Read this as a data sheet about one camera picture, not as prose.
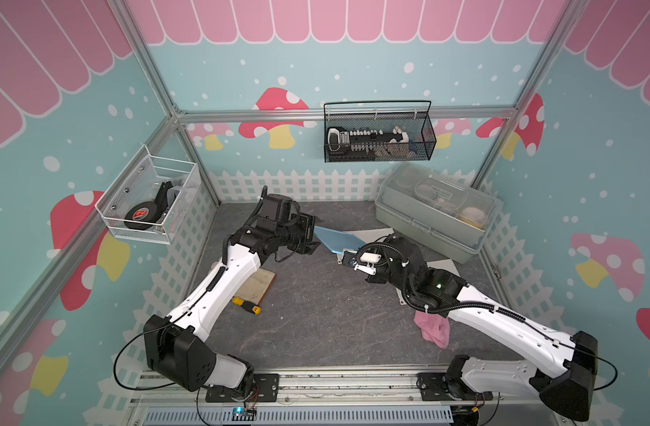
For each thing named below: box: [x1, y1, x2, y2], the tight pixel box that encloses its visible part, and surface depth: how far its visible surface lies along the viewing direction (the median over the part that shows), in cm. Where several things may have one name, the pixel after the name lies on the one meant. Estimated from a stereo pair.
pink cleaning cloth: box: [413, 310, 451, 349], surface depth 83 cm
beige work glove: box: [236, 268, 277, 306], surface depth 96 cm
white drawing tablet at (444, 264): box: [426, 259, 461, 277], surface depth 104 cm
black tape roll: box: [123, 200, 159, 231], surface depth 70 cm
